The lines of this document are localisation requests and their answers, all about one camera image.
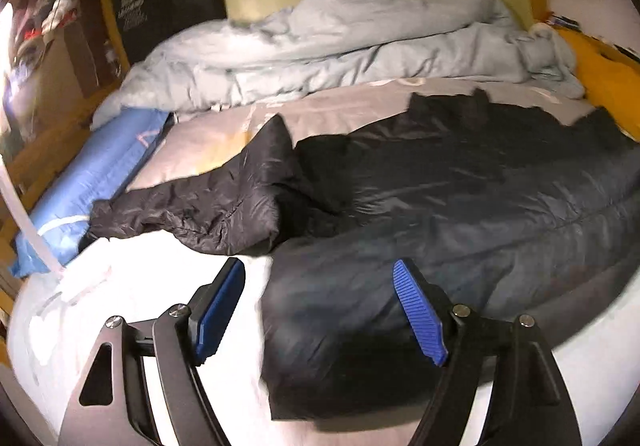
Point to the light blue duvet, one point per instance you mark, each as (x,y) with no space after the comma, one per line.
(350,55)

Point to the grey printed bedsheet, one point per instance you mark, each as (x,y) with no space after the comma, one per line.
(210,145)

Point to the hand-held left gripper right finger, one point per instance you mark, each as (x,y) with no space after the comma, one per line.
(420,311)

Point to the small items on headboard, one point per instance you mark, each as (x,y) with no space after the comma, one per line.
(562,20)

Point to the blue pillow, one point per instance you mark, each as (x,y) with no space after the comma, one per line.
(90,175)

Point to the black puffer jacket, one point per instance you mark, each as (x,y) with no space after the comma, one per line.
(450,206)

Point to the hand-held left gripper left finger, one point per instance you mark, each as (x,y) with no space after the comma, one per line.
(220,306)

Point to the yellow pillow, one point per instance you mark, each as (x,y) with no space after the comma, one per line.
(610,75)

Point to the red and white clutter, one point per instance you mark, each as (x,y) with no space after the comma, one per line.
(45,20)

